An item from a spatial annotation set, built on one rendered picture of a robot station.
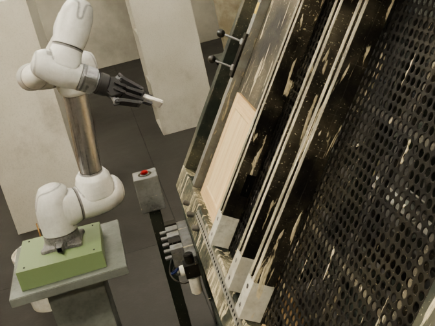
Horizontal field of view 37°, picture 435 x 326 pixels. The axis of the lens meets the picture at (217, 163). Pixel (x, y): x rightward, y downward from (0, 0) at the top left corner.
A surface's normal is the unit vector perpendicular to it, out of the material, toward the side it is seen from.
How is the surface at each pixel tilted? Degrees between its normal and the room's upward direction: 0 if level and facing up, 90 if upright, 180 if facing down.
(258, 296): 90
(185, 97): 90
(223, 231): 90
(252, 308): 90
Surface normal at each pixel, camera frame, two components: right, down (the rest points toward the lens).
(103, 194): 0.52, 0.30
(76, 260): 0.22, 0.32
